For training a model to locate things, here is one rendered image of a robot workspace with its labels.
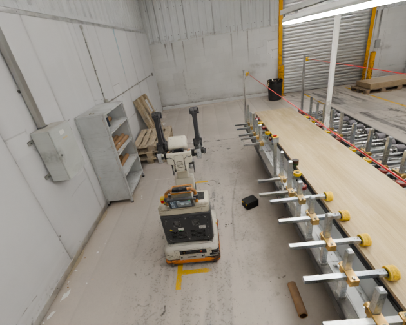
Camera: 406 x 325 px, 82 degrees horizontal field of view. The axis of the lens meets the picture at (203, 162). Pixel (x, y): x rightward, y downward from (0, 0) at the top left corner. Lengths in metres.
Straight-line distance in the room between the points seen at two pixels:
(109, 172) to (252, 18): 7.61
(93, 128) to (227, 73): 6.87
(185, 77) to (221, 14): 2.46
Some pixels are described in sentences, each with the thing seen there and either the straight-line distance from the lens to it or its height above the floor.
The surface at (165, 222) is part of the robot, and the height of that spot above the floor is 0.62.
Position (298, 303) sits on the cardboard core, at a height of 0.08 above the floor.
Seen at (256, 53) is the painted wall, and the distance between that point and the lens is 9.84.
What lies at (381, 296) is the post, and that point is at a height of 1.11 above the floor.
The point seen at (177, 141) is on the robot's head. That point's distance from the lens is 2.55.
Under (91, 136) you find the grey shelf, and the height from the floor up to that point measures 1.26.
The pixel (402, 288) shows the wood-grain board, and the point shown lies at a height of 0.90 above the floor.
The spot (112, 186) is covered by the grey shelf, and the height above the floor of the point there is 0.37.
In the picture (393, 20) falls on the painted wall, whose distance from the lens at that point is 11.80.
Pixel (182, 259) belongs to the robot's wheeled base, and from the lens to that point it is 2.87.
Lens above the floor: 2.25
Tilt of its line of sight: 27 degrees down
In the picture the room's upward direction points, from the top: 9 degrees counter-clockwise
